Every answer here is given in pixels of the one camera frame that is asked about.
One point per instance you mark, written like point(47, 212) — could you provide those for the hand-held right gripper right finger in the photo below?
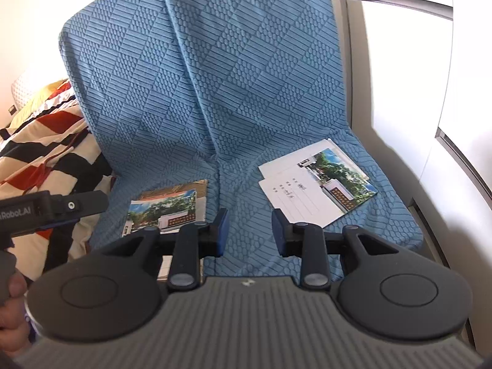
point(278, 234)

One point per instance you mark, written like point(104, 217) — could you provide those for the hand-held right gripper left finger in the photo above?
point(223, 234)

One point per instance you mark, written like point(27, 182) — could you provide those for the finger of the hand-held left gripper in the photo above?
point(84, 203)

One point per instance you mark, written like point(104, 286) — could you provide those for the person's left hand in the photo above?
point(15, 288)

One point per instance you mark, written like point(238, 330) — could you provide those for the striped blanket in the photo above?
point(57, 150)

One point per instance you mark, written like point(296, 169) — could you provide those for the yellow pillow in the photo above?
point(34, 103)

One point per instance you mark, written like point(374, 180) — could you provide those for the white textured pillow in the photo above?
point(27, 88)

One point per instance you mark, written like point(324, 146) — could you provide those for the blue textured cloth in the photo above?
point(250, 65)

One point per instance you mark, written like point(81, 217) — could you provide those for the white cabinet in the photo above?
point(403, 84)

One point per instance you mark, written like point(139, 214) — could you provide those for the wall outlet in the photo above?
point(11, 110)

